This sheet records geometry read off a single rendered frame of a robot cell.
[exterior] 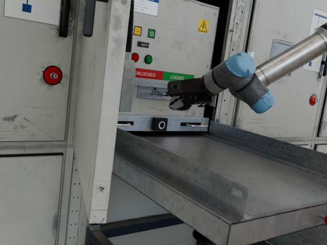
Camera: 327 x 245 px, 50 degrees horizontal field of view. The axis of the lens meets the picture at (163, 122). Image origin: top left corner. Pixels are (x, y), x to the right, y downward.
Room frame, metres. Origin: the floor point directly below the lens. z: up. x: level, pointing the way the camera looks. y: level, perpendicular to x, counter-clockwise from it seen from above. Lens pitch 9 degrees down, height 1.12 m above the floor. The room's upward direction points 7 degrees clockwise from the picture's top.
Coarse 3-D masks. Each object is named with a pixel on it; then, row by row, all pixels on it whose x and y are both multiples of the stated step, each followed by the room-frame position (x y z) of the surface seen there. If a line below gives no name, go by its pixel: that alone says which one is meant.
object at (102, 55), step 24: (96, 0) 0.60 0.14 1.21; (120, 0) 0.56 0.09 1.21; (96, 24) 0.74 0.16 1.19; (120, 24) 0.57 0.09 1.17; (96, 48) 0.70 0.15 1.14; (120, 48) 0.57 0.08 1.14; (96, 72) 0.66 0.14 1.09; (120, 72) 0.57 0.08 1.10; (96, 96) 0.63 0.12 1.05; (96, 120) 0.59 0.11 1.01; (96, 144) 0.56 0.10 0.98; (96, 168) 0.56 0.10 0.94; (96, 192) 0.56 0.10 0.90; (96, 216) 0.56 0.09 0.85
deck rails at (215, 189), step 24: (120, 144) 1.05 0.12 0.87; (144, 144) 0.94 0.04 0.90; (240, 144) 1.38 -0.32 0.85; (264, 144) 1.29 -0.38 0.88; (288, 144) 1.21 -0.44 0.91; (168, 168) 0.84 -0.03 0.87; (192, 168) 0.77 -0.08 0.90; (312, 168) 1.13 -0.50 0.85; (192, 192) 0.75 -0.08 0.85; (216, 192) 0.70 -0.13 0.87; (240, 216) 0.64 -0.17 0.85
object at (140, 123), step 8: (120, 120) 1.28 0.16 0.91; (128, 120) 1.30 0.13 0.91; (136, 120) 1.32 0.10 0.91; (144, 120) 1.34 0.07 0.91; (152, 120) 1.36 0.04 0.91; (168, 120) 1.41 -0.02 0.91; (176, 120) 1.43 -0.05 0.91; (184, 120) 1.46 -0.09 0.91; (192, 120) 1.48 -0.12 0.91; (200, 120) 1.51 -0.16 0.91; (208, 120) 1.54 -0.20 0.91; (120, 128) 1.28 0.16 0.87; (128, 128) 1.30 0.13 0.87; (136, 128) 1.32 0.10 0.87; (144, 128) 1.34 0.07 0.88; (168, 128) 1.41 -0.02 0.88; (176, 128) 1.43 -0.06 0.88; (184, 128) 1.46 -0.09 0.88; (192, 128) 1.48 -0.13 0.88
